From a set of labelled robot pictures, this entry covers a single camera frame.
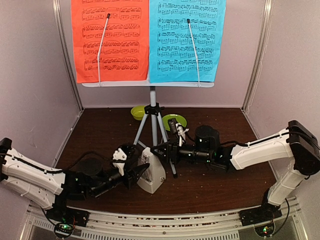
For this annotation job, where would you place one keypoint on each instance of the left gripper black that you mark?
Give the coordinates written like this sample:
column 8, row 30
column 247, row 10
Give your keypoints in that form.
column 132, row 176

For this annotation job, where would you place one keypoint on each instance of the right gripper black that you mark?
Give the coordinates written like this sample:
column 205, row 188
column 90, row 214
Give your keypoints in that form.
column 171, row 150

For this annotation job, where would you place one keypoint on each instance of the grey metronome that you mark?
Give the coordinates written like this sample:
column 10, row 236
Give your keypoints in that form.
column 155, row 175

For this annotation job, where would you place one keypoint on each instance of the white perforated music stand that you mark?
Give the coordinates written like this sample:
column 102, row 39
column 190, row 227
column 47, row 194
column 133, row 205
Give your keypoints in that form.
column 153, row 109

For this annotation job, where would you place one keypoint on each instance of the blue sheet music paper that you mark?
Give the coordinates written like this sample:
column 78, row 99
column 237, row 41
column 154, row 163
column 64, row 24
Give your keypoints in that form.
column 185, row 38

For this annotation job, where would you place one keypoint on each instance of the red sheet music paper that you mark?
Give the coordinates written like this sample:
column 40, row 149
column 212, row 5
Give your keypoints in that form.
column 110, row 40

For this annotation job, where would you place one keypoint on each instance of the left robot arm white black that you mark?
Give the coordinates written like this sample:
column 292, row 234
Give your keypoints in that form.
column 51, row 187

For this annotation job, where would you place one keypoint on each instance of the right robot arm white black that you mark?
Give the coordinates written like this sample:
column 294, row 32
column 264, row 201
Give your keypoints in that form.
column 294, row 142

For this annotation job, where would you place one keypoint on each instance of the green plastic plate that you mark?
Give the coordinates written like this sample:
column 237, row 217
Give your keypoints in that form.
column 180, row 119

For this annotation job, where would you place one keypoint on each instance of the green plastic bowl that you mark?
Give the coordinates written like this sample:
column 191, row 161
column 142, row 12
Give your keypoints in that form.
column 138, row 112

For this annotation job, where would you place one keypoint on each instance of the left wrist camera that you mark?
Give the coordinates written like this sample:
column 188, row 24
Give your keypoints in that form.
column 121, row 157

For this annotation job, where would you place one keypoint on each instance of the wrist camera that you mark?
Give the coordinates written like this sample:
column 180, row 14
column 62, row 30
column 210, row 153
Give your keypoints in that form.
column 178, row 130
column 121, row 157

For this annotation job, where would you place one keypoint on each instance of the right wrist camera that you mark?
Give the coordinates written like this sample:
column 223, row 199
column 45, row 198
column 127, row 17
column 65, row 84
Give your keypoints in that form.
column 178, row 130

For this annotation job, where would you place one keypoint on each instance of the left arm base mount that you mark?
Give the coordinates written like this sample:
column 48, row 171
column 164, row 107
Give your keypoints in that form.
column 65, row 221

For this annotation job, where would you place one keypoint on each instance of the aluminium front rail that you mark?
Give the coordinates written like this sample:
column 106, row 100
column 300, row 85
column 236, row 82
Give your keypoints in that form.
column 219, row 225

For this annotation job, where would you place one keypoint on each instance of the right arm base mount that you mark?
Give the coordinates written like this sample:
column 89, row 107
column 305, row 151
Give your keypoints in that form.
column 262, row 220

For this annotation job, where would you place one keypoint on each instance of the left aluminium frame post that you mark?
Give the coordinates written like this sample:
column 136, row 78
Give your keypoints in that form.
column 65, row 52

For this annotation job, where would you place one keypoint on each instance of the aluminium frame post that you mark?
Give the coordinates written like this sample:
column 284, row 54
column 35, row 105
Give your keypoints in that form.
column 65, row 52
column 258, row 61

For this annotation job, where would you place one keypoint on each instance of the right aluminium frame post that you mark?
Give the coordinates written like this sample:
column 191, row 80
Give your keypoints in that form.
column 258, row 61

